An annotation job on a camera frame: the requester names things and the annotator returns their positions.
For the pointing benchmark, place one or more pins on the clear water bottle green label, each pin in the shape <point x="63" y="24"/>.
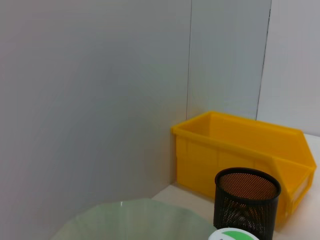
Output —
<point x="232" y="235"/>

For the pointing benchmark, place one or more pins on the green glass fruit plate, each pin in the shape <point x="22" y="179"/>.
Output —
<point x="130" y="222"/>

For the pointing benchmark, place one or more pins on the black mesh pen holder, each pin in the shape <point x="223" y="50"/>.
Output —
<point x="245" y="210"/>

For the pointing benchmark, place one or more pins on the yellow plastic bin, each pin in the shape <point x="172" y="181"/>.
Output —
<point x="200" y="162"/>

